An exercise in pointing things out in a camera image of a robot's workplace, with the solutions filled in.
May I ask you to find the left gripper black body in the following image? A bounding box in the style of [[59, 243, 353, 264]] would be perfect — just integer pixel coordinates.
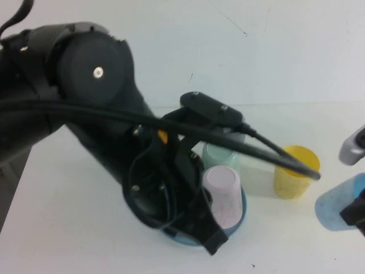
[[107, 122, 224, 244]]

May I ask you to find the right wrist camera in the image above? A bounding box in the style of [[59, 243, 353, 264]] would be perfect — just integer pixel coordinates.
[[338, 123, 365, 167]]

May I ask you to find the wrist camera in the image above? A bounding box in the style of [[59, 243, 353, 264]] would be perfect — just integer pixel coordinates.
[[179, 91, 247, 143], [338, 123, 365, 167]]

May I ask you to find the pale pink plastic cup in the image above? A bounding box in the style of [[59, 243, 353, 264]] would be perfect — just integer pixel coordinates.
[[201, 166, 244, 229]]

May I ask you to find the light blue plastic cup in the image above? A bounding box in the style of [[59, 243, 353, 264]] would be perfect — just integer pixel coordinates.
[[314, 172, 365, 232]]

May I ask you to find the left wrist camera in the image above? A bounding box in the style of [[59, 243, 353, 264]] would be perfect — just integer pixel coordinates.
[[179, 91, 247, 143]]

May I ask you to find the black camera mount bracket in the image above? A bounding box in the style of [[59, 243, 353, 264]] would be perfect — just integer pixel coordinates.
[[160, 106, 217, 160]]

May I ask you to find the black camera cable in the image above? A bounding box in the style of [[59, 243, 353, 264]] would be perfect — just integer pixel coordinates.
[[0, 0, 322, 182]]

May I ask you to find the mint green plastic cup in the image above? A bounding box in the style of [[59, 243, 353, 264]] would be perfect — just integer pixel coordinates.
[[201, 140, 242, 178]]

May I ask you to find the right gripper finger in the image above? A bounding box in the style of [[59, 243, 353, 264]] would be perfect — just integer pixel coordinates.
[[340, 188, 365, 238]]

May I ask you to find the yellow plastic cup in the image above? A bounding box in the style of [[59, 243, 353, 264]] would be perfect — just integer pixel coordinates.
[[273, 145, 322, 200]]

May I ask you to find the blue cup stand, flower knob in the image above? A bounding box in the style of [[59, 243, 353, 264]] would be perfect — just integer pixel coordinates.
[[161, 187, 248, 249]]

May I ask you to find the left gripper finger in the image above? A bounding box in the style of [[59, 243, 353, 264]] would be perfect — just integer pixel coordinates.
[[204, 227, 229, 256]]

